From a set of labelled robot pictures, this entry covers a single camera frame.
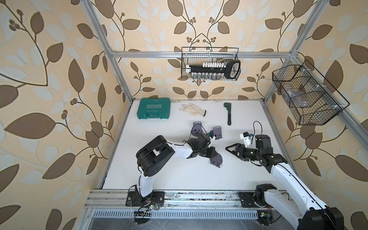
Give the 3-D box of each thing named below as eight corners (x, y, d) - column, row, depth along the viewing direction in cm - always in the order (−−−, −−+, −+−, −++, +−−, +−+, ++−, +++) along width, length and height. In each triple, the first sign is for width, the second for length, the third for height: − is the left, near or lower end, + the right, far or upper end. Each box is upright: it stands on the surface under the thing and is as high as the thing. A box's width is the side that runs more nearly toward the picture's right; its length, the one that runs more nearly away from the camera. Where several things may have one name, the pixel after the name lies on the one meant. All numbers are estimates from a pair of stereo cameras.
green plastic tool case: (137, 120, 111) (135, 115, 107) (142, 102, 123) (140, 97, 119) (169, 120, 111) (168, 115, 107) (171, 102, 123) (170, 97, 119)
